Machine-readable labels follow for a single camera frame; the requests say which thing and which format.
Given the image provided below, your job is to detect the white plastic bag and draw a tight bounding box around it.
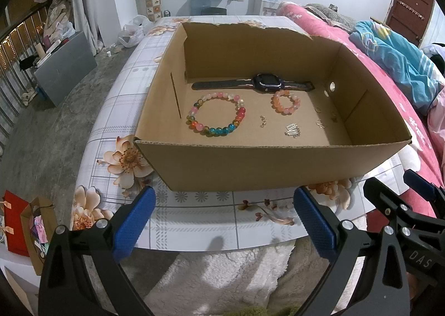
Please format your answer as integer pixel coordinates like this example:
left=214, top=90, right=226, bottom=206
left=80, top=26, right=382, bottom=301
left=117, top=15, right=154, bottom=48

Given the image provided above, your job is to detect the brown paper bag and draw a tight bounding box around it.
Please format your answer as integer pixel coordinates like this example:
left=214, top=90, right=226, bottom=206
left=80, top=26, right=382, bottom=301
left=20, top=197, right=58, bottom=276

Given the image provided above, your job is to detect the red gift bag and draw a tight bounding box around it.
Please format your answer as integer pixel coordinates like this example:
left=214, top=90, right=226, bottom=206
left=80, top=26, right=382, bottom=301
left=2, top=191, right=32, bottom=257

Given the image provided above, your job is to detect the white fluffy rug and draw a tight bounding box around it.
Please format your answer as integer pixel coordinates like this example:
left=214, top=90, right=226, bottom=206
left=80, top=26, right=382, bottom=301
left=142, top=215, right=369, bottom=316

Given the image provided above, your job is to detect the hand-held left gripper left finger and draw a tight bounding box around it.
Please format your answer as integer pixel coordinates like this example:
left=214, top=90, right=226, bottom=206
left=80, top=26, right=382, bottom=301
left=38, top=185, right=157, bottom=316

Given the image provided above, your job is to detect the multicolour bead bracelet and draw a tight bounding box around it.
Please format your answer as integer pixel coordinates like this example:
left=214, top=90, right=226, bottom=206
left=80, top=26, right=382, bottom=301
left=187, top=91, right=247, bottom=137

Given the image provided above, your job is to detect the railing with light strip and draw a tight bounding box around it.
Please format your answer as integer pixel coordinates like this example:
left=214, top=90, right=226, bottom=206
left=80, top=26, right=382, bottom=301
left=0, top=3, right=49, bottom=143

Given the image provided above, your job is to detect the grey box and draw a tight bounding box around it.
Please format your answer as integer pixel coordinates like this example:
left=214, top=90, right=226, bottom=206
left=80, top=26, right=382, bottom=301
left=34, top=31, right=98, bottom=108

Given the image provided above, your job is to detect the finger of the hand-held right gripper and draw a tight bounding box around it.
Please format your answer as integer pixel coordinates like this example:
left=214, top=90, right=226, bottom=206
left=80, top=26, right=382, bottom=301
left=403, top=169, right=445, bottom=205
left=363, top=177, right=418, bottom=233

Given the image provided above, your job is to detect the pink floral blanket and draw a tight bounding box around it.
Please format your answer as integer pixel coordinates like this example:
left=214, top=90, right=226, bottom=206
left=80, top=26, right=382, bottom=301
left=276, top=1, right=445, bottom=219

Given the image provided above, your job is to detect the green patterned pillow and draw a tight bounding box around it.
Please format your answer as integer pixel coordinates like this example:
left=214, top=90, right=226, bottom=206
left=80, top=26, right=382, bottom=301
left=304, top=3, right=357, bottom=31

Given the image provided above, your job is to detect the clear water jug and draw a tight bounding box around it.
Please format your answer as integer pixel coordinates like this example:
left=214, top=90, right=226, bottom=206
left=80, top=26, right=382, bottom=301
left=189, top=0, right=212, bottom=16

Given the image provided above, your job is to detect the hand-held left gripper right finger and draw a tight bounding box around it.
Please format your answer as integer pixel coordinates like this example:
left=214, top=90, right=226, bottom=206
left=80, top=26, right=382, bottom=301
left=293, top=185, right=411, bottom=316

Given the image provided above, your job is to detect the dark blue smart watch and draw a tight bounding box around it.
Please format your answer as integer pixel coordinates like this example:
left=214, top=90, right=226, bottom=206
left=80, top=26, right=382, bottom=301
left=192, top=73, right=315, bottom=93

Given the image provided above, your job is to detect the light pink quilt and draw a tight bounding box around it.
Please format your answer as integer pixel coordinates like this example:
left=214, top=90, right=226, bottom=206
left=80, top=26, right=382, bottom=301
left=427, top=84, right=445, bottom=150

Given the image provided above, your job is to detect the blue patterned blanket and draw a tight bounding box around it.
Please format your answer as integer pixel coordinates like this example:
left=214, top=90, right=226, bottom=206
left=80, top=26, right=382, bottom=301
left=349, top=20, right=445, bottom=115

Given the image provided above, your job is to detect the white water dispenser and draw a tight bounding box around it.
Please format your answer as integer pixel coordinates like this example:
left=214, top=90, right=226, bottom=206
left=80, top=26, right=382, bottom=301
left=254, top=0, right=279, bottom=17

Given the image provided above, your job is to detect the pink bead bracelet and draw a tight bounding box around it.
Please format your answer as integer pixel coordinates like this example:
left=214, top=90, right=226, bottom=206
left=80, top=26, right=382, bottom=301
left=271, top=90, right=301, bottom=115

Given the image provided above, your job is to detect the brown door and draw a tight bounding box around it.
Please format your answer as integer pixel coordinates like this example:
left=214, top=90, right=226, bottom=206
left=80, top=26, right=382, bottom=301
left=386, top=0, right=435, bottom=47

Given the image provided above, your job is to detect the cardboard box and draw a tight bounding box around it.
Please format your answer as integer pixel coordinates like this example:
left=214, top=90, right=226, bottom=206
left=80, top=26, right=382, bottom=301
left=134, top=21, right=412, bottom=192

